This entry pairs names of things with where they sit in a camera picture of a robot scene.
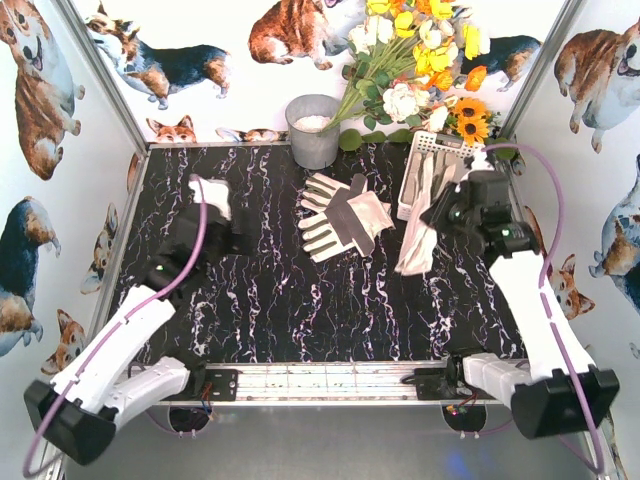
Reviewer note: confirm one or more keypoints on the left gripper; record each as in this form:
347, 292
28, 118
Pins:
232, 230

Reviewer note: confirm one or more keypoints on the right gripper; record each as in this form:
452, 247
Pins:
439, 214

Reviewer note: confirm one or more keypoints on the white glove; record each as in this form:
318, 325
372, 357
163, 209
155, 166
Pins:
419, 242

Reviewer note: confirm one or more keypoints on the grey-strap glove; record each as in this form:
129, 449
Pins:
428, 172
353, 223

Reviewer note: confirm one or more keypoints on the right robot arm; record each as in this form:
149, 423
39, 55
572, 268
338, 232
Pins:
562, 391

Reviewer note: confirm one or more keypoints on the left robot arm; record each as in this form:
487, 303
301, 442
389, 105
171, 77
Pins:
83, 406

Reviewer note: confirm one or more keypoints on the white perforated storage basket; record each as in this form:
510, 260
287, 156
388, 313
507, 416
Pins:
424, 141

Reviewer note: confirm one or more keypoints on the back centre glove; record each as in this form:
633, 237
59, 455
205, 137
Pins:
319, 190

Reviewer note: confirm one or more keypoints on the grey metal bucket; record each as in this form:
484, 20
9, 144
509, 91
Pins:
313, 135

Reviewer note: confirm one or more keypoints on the artificial flower bouquet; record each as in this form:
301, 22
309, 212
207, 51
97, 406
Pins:
418, 64

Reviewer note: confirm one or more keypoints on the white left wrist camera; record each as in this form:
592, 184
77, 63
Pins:
213, 192

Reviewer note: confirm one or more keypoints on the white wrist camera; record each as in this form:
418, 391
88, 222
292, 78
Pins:
479, 161
213, 192

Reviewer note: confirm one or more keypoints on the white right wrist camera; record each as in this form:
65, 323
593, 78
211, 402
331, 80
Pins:
479, 161

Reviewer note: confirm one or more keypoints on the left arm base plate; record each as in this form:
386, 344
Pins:
215, 384

